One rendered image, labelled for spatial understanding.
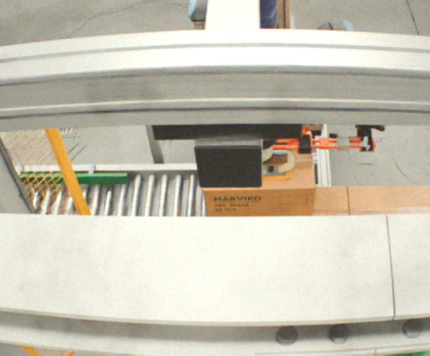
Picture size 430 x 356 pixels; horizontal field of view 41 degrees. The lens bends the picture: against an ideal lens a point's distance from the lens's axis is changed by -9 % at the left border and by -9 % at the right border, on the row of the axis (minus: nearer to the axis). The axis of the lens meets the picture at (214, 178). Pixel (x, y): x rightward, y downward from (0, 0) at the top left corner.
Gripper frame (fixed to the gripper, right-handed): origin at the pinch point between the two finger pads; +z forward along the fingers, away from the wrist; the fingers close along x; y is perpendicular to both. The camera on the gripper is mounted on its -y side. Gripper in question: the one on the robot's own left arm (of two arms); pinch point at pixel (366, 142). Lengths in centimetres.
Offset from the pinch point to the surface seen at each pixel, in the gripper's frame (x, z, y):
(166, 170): -32, 60, 120
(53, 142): 45, -59, 149
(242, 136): 156, -184, 59
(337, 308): 192, -200, 49
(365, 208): -2, 66, -7
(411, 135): -110, 120, -68
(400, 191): -15, 66, -33
